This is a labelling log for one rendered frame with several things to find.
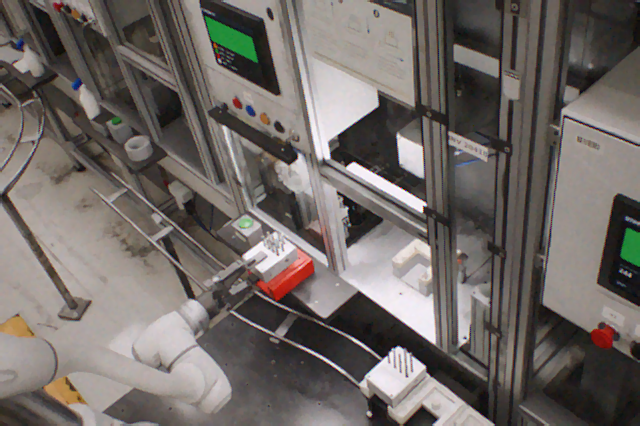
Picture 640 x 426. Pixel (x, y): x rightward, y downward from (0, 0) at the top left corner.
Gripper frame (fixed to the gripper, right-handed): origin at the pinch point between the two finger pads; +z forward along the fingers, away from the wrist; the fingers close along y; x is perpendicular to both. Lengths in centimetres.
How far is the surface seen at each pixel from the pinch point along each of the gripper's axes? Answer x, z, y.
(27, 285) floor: 175, -47, -102
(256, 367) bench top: -2.1, -13.0, -35.1
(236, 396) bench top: -5.5, -23.5, -34.9
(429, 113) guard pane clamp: -51, 20, 63
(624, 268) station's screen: -93, 17, 54
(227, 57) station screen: 13, 17, 55
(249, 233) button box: 13.2, 6.8, -0.8
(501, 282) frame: -68, 20, 28
